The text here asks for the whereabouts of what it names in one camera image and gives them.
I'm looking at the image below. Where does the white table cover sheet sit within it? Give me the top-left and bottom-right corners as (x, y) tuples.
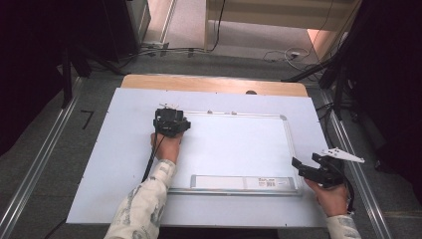
(66, 87), (330, 230)

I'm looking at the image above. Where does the black metal stand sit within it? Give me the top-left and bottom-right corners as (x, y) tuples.
(282, 49), (352, 121)
(61, 44), (75, 110)

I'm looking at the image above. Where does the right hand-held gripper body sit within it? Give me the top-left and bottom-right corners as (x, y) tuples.
(311, 146), (366, 190)

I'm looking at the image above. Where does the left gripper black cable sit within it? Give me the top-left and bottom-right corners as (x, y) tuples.
(141, 132), (166, 183)

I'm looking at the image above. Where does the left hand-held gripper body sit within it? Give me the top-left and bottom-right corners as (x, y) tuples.
(152, 103), (187, 138)

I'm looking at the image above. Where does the aluminium floor rail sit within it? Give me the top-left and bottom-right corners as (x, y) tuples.
(319, 89), (394, 239)
(0, 78), (84, 239)

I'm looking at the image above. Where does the light wooden furniture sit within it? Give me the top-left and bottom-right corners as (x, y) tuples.
(203, 0), (362, 53)

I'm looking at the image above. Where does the white floor cable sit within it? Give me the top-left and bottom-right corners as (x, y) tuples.
(263, 47), (312, 65)

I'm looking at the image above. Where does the silver framed whiteboard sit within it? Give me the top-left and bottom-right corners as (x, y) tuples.
(167, 111), (304, 196)

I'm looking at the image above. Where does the wooden table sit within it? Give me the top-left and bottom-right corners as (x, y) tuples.
(120, 74), (310, 99)

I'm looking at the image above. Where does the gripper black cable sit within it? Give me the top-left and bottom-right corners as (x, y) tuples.
(141, 132), (166, 183)
(331, 161), (356, 214)

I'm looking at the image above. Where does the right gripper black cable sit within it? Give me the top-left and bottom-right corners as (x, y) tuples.
(331, 161), (356, 214)

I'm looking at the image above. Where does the white label strip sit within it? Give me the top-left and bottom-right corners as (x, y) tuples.
(190, 174), (297, 191)

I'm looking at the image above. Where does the person's right hand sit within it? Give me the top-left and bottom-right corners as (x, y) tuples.
(304, 177), (350, 218)

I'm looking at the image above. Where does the bundle of dark floor cables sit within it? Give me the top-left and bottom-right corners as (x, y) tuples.
(118, 41), (208, 64)

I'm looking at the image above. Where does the person's left hand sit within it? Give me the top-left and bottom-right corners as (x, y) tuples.
(150, 130), (183, 164)

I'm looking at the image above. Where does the dark cabinet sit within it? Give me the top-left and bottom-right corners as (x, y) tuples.
(66, 0), (152, 64)

